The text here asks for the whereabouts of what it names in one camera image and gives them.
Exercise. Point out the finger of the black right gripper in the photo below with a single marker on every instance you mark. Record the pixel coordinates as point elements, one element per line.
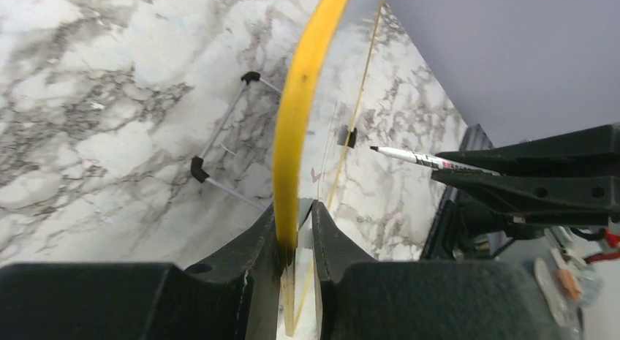
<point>541,200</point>
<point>587,153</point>

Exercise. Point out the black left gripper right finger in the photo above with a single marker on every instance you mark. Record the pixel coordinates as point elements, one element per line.
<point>359,297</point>

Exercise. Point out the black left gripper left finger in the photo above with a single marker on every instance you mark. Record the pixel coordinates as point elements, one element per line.
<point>231,294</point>

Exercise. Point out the white brown whiteboard marker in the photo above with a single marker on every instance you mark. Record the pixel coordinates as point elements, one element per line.
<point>427,160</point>

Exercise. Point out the yellow framed whiteboard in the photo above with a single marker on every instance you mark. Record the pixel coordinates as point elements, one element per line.
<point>339,34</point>

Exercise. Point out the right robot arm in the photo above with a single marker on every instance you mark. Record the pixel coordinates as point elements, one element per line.
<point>471,218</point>

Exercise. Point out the white debris on floor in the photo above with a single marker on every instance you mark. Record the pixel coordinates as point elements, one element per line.
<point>555,300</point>

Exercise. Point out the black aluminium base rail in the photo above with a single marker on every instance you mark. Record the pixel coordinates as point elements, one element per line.
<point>444,241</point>

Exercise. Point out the wire whiteboard stand black feet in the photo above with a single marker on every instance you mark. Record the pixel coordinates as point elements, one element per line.
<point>234,167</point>

